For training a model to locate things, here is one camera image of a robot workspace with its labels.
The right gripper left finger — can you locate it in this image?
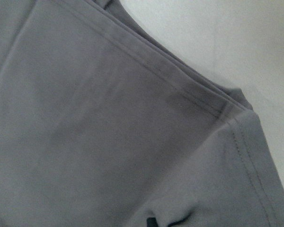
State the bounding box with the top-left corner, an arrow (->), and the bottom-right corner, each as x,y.
146,217 -> 157,227

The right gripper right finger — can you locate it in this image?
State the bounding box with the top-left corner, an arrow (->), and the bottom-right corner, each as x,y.
168,216 -> 189,227

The brown t-shirt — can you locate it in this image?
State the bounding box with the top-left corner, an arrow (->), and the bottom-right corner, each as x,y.
0,0 -> 284,227

